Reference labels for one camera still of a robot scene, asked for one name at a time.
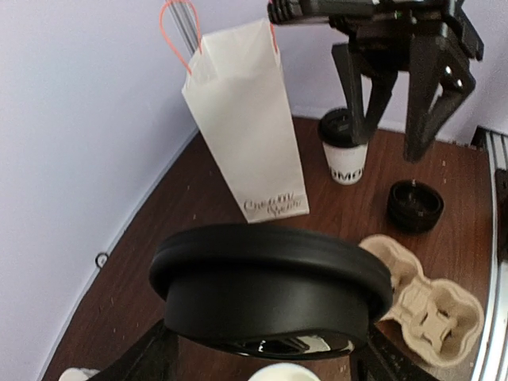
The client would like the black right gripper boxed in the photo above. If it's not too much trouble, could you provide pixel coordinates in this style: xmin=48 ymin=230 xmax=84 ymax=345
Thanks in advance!
xmin=329 ymin=11 xmax=484 ymax=162

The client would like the white paper takeout bag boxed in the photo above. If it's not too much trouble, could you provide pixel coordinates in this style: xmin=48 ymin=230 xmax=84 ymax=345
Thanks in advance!
xmin=180 ymin=19 xmax=310 ymax=223

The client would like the aluminium front table rail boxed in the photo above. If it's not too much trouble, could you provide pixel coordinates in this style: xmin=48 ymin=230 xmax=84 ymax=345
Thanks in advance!
xmin=471 ymin=126 xmax=507 ymax=380

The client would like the white paper coffee cup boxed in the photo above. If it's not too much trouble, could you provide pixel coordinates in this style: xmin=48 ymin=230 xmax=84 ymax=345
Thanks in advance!
xmin=322 ymin=143 xmax=368 ymax=185
xmin=248 ymin=363 xmax=320 ymax=381

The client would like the brown pulp cup carrier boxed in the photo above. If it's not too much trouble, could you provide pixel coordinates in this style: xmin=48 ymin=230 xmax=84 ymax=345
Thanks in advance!
xmin=360 ymin=234 xmax=484 ymax=368

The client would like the stack of white paper cups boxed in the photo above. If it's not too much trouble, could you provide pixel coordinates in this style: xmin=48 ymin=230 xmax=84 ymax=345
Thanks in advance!
xmin=59 ymin=368 xmax=99 ymax=381

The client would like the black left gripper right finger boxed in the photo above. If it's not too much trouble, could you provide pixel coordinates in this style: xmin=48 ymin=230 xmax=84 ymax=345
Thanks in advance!
xmin=356 ymin=325 xmax=437 ymax=381

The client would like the aluminium frame right post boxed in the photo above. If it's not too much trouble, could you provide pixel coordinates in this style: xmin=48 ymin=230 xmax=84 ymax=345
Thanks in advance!
xmin=168 ymin=2 xmax=199 ymax=56

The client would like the black coffee cup lid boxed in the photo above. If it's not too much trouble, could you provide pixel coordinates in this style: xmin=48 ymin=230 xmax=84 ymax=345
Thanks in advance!
xmin=317 ymin=108 xmax=357 ymax=148

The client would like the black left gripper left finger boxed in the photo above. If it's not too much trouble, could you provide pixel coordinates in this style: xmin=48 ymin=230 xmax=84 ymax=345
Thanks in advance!
xmin=93 ymin=320 xmax=179 ymax=381

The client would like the stack of black lids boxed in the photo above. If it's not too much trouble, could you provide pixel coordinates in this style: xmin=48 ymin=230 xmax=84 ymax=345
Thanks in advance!
xmin=387 ymin=179 xmax=445 ymax=234

